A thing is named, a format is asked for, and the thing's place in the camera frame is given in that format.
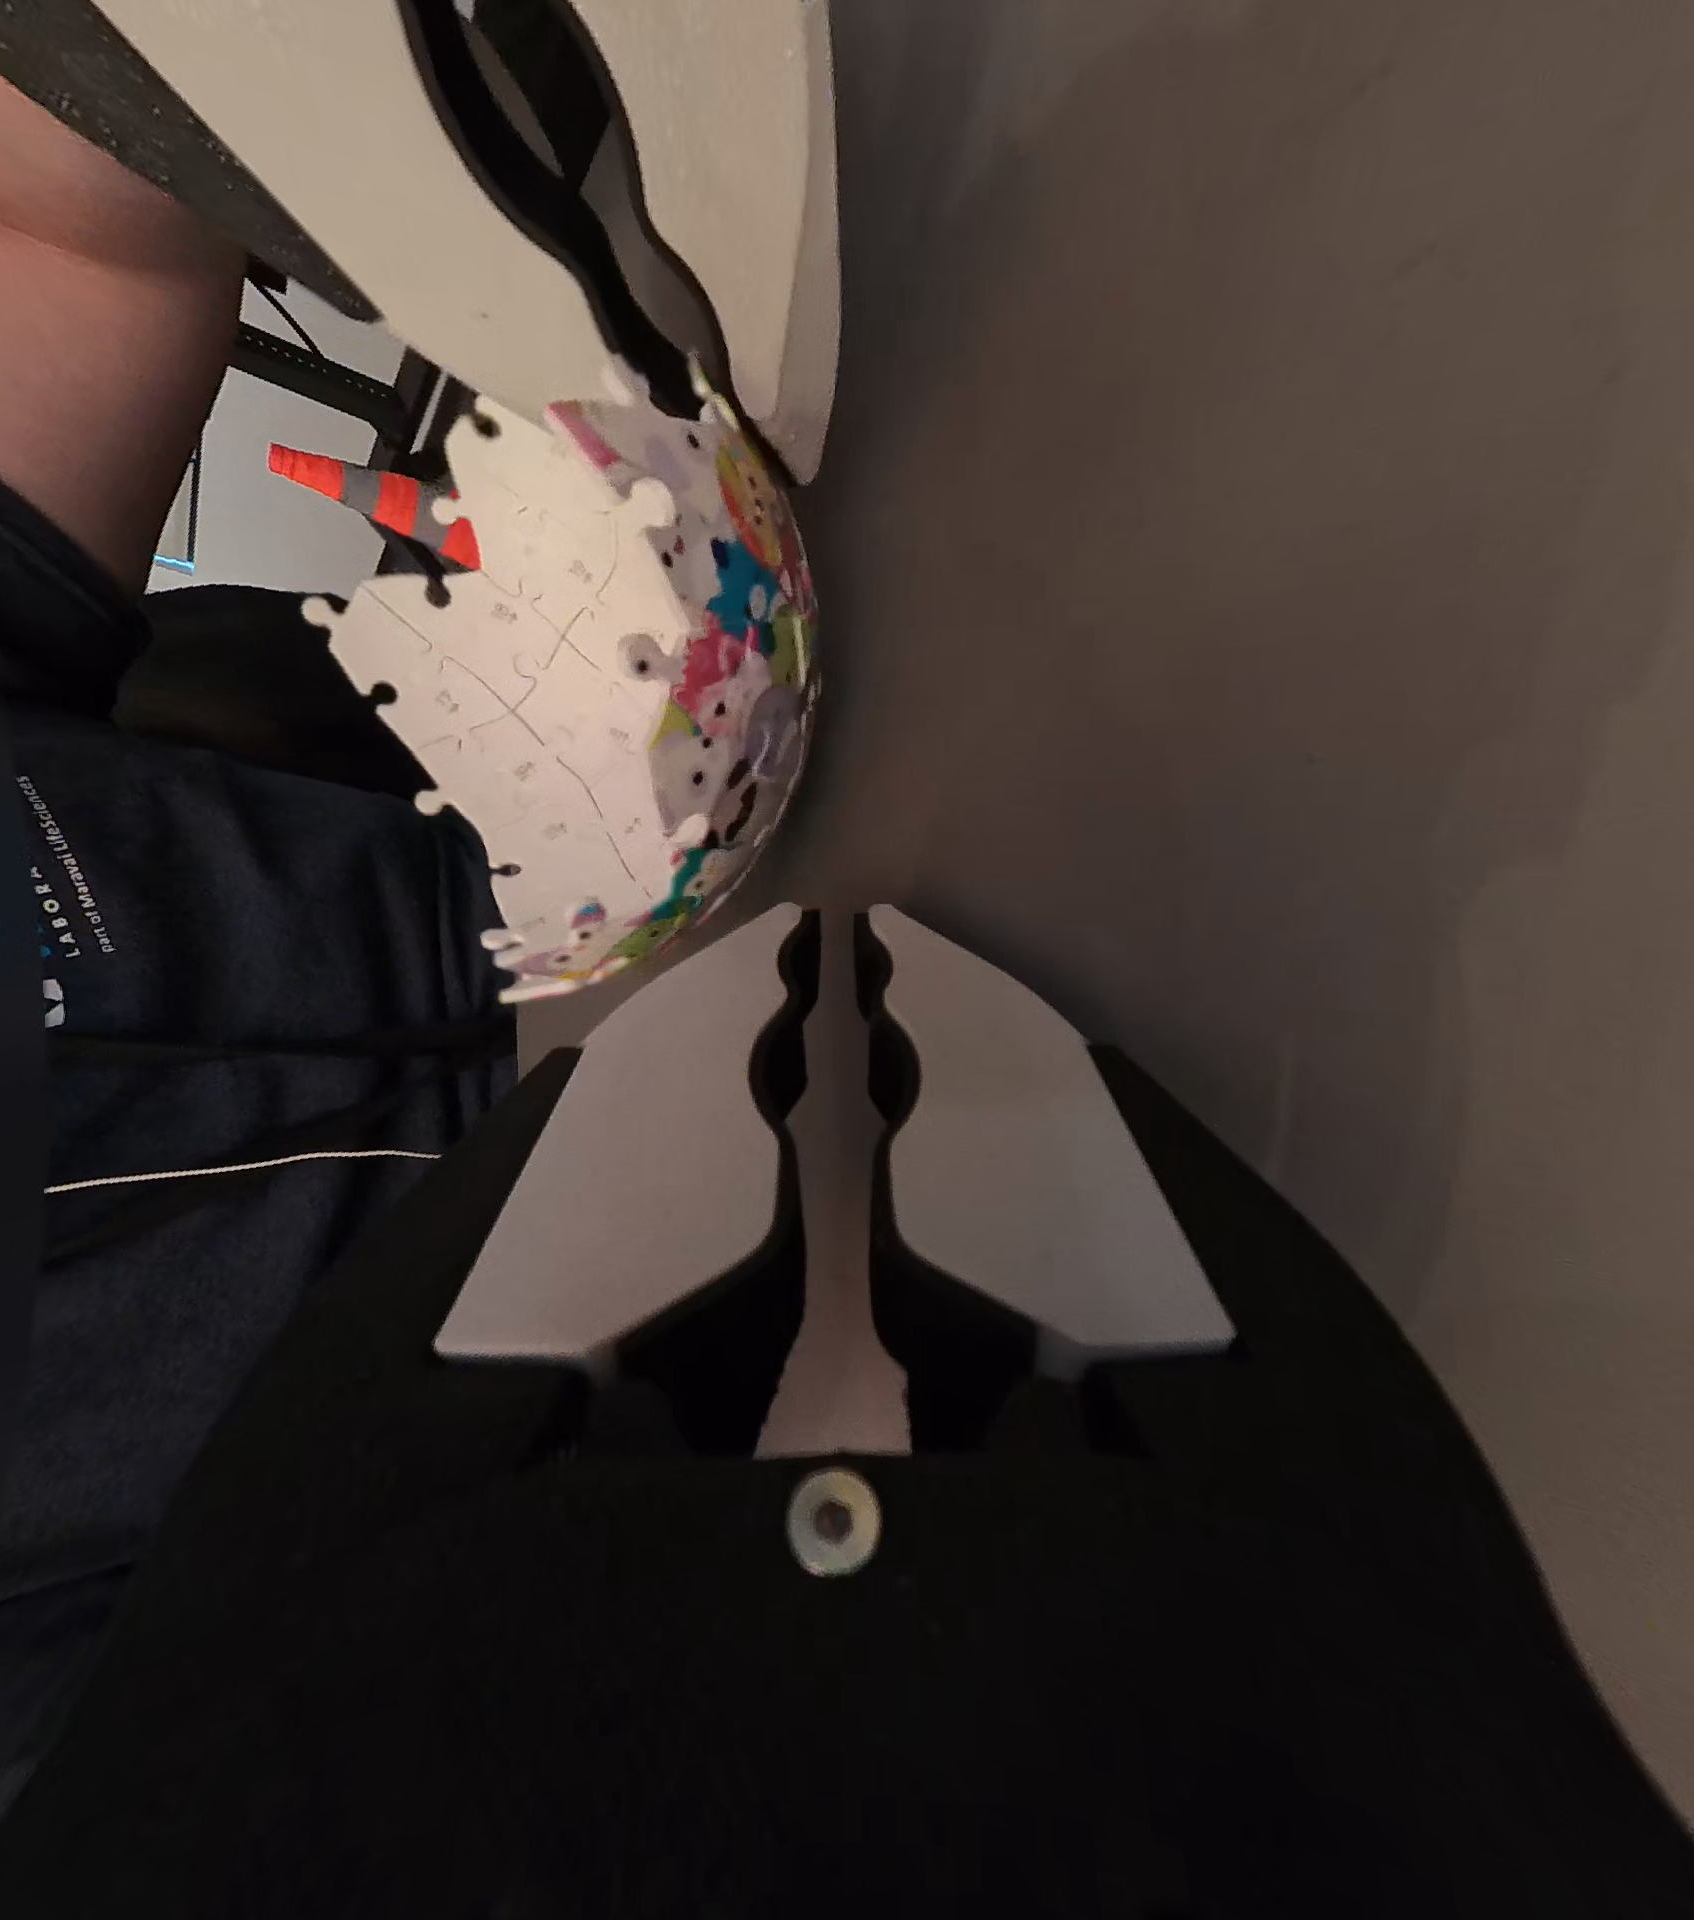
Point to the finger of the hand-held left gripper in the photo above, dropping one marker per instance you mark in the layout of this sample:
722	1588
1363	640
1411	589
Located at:
729	181
338	150

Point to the person's left forearm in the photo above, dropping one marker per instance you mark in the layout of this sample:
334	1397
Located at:
38	300

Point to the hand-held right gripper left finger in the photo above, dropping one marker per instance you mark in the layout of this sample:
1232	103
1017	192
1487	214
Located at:
622	1200

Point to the assembled white puzzle section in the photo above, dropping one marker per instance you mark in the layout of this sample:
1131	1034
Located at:
608	691

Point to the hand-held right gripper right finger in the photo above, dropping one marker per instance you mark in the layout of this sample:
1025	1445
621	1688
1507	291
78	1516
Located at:
1059	1200

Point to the red object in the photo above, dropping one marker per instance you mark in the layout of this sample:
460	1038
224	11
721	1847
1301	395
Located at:
368	505

